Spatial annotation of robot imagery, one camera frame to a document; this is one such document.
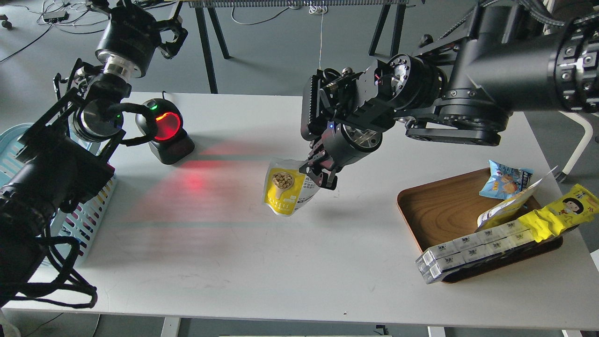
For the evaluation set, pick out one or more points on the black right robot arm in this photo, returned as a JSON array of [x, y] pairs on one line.
[[462, 88]]

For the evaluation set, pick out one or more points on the white office chair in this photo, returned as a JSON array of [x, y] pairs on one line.
[[583, 120]]

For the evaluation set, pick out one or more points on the yellow cartoon snack bag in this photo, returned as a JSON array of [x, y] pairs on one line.
[[577, 206]]

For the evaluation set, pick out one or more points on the blue snack bag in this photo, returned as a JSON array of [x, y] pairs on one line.
[[504, 181]]

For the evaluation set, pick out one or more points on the yellow white snack pouch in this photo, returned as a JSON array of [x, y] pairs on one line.
[[501, 213]]

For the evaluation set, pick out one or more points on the black trestle table legs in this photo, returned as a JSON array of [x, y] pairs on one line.
[[274, 50]]

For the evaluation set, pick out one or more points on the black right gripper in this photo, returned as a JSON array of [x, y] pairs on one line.
[[344, 115]]

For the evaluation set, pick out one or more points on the yellow nut snack pouch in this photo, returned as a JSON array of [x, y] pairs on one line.
[[286, 189]]

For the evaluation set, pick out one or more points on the long white snack box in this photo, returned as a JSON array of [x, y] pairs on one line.
[[472, 250]]

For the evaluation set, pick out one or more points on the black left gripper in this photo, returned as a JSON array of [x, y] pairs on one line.
[[131, 35]]

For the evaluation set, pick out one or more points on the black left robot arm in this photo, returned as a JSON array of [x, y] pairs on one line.
[[66, 153]]

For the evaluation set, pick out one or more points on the black barcode scanner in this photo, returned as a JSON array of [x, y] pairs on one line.
[[171, 143]]

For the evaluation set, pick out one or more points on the light blue plastic basket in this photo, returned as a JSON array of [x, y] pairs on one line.
[[82, 224]]

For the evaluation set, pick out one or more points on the black power adapter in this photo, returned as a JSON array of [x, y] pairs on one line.
[[55, 17]]

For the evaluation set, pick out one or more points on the brown wooden tray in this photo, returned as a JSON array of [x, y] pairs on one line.
[[443, 210]]

